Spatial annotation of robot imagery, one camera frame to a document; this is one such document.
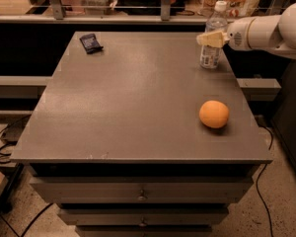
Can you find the clear plastic water bottle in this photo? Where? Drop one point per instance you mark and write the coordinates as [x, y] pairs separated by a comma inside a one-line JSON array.
[[215, 26]]

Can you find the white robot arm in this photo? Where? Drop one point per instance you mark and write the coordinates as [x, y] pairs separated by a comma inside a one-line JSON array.
[[274, 34]]

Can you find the grey drawer cabinet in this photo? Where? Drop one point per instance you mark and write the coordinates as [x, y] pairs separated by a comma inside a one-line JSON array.
[[126, 119]]

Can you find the dark blue rxbar wrapper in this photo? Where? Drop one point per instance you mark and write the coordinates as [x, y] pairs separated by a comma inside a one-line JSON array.
[[90, 43]]

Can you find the orange fruit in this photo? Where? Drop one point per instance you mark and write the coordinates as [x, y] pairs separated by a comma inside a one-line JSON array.
[[214, 114]]

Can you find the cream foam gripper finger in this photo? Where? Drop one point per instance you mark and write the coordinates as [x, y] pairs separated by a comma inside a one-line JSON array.
[[214, 39]]

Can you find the drawer metal knob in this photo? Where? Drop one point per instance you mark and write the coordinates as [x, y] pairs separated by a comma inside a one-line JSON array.
[[142, 196], [142, 223]]

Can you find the metal railing with glass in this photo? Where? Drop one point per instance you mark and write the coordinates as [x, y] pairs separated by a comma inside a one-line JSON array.
[[71, 12]]

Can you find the top drawer metal knob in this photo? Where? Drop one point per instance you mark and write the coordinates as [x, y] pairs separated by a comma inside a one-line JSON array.
[[142, 196]]

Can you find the black bag behind glass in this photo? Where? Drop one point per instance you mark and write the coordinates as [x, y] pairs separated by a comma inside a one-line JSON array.
[[139, 7]]

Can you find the grey side shelf ledge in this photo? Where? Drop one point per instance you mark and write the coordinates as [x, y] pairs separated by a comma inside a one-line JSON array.
[[22, 87]]

